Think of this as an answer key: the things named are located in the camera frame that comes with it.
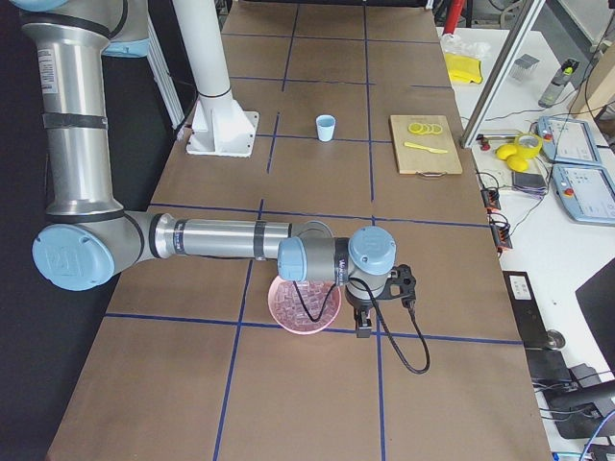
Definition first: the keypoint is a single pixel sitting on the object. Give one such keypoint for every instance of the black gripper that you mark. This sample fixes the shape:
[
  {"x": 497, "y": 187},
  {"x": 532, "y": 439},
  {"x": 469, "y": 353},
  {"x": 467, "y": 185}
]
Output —
[{"x": 359, "y": 304}]

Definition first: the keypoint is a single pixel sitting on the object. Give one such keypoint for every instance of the light blue cup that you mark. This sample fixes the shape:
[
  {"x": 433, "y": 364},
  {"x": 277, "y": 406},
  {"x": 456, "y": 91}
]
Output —
[{"x": 325, "y": 126}]

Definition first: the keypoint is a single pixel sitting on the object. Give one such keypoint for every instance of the wooden cutting board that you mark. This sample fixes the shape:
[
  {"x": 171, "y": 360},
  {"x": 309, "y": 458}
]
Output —
[{"x": 416, "y": 162}]

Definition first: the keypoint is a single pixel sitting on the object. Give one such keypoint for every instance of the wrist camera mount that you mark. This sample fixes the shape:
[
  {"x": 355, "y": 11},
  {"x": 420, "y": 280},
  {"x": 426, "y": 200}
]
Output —
[{"x": 400, "y": 285}]

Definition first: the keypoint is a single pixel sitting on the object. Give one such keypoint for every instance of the lemon slices row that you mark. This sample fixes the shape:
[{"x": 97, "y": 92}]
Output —
[{"x": 420, "y": 128}]

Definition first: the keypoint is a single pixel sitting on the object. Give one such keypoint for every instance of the clear plastic bag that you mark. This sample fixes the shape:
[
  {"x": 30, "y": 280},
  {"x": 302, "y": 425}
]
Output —
[{"x": 455, "y": 44}]

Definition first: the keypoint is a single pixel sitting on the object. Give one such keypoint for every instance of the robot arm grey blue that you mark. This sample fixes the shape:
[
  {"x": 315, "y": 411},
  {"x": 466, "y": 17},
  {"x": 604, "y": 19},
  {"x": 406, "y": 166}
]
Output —
[{"x": 91, "y": 237}]

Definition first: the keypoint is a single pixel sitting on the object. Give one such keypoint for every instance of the white camera post with base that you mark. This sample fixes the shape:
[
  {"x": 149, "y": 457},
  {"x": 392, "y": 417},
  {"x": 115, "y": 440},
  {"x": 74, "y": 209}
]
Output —
[{"x": 220, "y": 126}]

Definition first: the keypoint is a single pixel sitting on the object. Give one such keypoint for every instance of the clear ice cubes pile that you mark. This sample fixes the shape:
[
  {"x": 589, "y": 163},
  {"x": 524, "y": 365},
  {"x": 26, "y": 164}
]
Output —
[{"x": 300, "y": 305}]

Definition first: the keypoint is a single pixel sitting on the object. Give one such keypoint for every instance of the yellow tape roll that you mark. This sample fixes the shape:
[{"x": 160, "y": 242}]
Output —
[{"x": 528, "y": 145}]

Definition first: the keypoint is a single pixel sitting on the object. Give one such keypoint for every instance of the black power strip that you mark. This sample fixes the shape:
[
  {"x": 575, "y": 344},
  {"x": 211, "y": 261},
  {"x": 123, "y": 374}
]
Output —
[{"x": 498, "y": 223}]

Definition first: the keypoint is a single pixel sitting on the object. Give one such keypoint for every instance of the small clear container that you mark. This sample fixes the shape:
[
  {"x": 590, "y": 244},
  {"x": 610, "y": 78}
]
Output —
[{"x": 523, "y": 67}]

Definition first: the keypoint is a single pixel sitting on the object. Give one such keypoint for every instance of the dark purple wallet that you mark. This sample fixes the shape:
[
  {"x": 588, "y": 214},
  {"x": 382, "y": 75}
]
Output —
[{"x": 529, "y": 183}]

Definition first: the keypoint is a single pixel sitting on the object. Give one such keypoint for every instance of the upper teach pendant tablet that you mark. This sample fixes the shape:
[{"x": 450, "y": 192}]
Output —
[{"x": 567, "y": 140}]

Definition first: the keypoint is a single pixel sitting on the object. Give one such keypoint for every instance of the teach pendant tablet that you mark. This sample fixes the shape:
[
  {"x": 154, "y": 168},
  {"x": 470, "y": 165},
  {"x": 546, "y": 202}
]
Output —
[
  {"x": 567, "y": 140},
  {"x": 586, "y": 192}
]

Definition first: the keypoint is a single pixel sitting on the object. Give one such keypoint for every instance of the lower teach pendant tablet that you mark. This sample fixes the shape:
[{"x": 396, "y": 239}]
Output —
[{"x": 586, "y": 192}]

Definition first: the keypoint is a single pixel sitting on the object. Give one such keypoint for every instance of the yellow cloth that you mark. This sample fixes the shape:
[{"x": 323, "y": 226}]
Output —
[{"x": 463, "y": 69}]

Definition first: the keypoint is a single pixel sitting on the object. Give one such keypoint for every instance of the yellow plastic knife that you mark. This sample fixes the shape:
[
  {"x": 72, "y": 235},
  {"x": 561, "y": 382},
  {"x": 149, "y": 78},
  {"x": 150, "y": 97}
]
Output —
[{"x": 432, "y": 150}]

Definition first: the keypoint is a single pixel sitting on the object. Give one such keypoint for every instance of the pink bowl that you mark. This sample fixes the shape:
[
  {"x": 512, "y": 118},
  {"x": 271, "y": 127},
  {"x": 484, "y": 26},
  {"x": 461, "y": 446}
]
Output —
[{"x": 302, "y": 317}]

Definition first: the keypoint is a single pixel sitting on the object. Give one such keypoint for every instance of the aluminium frame post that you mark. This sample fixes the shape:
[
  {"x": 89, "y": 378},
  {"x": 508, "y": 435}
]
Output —
[{"x": 503, "y": 64}]

